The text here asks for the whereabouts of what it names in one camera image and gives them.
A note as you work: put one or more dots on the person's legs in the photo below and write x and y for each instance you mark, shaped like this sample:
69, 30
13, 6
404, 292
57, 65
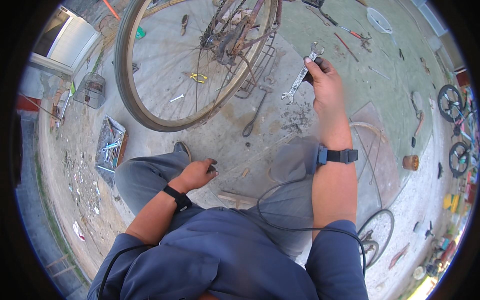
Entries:
150, 180

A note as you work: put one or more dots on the wooden slat piece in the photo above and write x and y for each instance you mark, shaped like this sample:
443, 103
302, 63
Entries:
236, 198

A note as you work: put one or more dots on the black bicycle wheel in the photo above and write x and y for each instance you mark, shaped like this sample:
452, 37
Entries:
388, 221

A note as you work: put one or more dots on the rusty tin can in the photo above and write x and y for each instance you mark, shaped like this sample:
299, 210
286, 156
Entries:
410, 162

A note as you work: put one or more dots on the brown narrow object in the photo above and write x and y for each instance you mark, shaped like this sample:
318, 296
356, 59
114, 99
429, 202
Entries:
184, 24

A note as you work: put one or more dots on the rusty bicycle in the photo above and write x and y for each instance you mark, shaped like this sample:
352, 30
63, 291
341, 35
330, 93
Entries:
129, 90

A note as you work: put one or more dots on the person's left fingers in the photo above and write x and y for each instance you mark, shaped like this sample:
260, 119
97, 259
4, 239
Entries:
210, 164

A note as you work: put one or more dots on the heap of clutter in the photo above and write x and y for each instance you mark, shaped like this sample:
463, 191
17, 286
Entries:
446, 243

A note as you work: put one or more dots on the grey metal rod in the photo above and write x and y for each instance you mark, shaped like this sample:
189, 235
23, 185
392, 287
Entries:
378, 73

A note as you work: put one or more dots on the red thin rod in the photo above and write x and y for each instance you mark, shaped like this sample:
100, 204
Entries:
345, 47

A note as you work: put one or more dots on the tray of tools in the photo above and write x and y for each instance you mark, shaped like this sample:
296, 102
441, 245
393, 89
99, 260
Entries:
110, 150

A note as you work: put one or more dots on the small white tool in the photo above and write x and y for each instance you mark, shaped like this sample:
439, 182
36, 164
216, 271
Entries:
176, 98

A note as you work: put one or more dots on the orange rod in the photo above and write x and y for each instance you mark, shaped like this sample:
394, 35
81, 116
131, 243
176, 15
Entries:
111, 9

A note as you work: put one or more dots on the person's right hand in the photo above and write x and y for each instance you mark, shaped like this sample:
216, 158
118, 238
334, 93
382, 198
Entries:
328, 93

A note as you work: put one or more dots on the white plastic bowl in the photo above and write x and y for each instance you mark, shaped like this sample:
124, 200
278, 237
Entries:
378, 21

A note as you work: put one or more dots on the black hooked metal rod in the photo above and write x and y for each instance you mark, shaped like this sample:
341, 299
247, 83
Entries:
256, 114

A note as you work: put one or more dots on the green container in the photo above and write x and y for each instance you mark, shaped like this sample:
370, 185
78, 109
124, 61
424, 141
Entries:
140, 33

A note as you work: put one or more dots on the rust coloured strip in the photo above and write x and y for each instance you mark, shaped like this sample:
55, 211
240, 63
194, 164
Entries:
398, 256

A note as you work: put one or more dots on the small colourful bicycle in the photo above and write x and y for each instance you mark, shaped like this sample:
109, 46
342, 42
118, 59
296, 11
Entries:
450, 103

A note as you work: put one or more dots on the person's body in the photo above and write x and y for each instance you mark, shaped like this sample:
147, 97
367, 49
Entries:
225, 262

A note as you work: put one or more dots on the black wrist band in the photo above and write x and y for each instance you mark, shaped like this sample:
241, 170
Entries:
341, 156
179, 198

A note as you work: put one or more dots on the white shutter door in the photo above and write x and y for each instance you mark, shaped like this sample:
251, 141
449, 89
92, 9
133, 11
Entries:
69, 41

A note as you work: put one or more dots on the wooden frame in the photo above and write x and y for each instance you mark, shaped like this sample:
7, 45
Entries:
60, 266

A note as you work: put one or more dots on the person's left hand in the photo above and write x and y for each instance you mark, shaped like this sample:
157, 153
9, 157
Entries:
193, 174

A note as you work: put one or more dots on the rusty small parts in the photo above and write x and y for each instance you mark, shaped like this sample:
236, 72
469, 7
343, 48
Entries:
365, 45

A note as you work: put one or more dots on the bare wheel rim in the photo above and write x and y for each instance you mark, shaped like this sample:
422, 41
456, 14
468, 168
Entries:
369, 126

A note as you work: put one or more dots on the white scrap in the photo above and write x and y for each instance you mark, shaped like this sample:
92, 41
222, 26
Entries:
78, 230

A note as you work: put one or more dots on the small wooden block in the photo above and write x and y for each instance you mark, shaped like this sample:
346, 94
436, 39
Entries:
245, 172

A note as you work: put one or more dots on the silver open-end wrench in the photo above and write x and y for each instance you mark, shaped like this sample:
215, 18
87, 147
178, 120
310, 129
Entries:
300, 77

